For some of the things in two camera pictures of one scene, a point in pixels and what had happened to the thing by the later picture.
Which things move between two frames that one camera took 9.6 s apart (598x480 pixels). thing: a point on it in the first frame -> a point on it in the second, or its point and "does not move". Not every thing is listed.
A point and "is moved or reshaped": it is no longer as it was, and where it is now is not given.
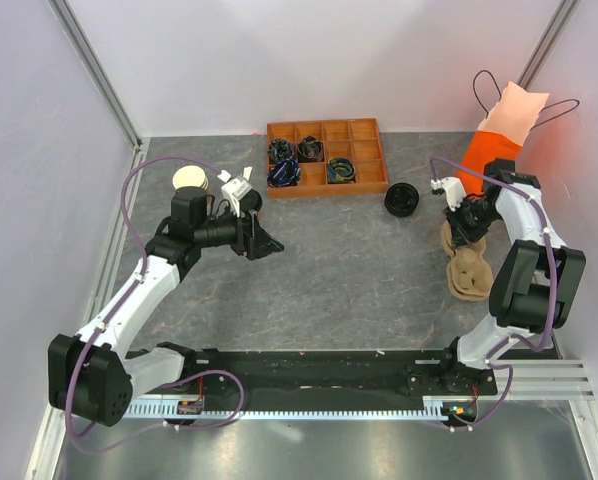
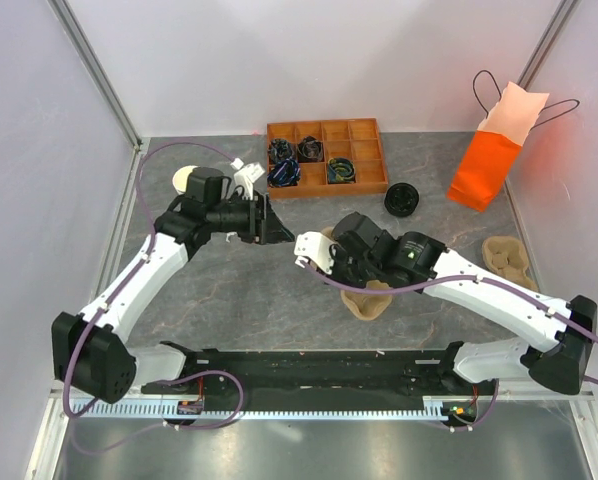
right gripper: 461,235 -> 335,276
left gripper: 252,241 -> 266,227
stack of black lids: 401,199 does not move
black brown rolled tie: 310,150 does not move
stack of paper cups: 190,176 does not move
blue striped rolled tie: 284,173 does not move
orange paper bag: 502,134 does not move
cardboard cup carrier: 468,273 is moved or reshaped
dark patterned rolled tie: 281,149 does not move
